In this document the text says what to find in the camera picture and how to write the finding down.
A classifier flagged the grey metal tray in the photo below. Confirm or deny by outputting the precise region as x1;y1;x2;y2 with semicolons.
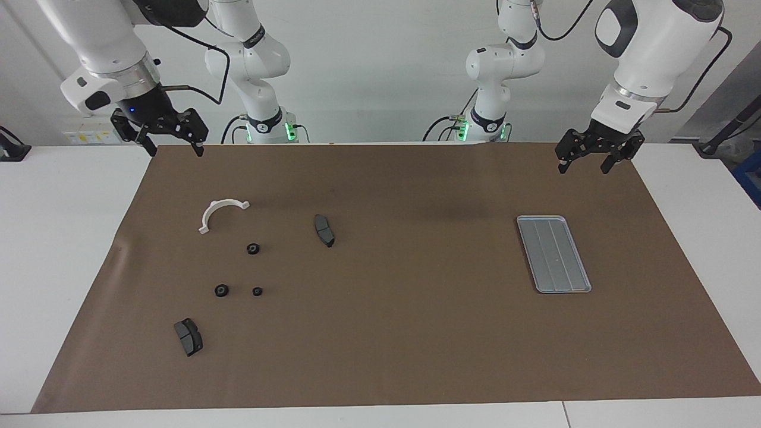
516;215;593;294

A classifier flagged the black stand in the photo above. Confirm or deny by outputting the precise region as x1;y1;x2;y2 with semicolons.
693;98;761;160

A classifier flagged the black table clamp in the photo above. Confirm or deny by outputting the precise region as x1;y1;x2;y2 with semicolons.
0;126;32;162

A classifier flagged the grey slanted panel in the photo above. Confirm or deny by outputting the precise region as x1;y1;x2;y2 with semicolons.
671;40;761;143

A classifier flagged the blue box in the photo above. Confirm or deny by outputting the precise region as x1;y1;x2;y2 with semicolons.
732;156;761;210

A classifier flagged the dark grey brake pad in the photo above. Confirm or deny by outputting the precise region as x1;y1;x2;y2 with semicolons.
313;214;336;248
174;318;203;357

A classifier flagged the brown table mat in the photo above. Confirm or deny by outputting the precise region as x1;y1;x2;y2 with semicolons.
31;143;761;414

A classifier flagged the black base cable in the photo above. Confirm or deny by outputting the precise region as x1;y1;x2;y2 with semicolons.
221;116;247;144
423;88;479;142

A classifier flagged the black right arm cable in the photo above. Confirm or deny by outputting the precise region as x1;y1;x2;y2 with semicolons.
128;0;231;106

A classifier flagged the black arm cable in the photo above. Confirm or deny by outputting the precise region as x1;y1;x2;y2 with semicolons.
128;0;231;106
532;0;733;112

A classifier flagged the white curved plastic bracket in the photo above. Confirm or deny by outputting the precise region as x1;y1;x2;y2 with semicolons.
198;199;251;235

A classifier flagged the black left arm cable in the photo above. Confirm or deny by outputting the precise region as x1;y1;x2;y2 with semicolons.
532;0;733;112

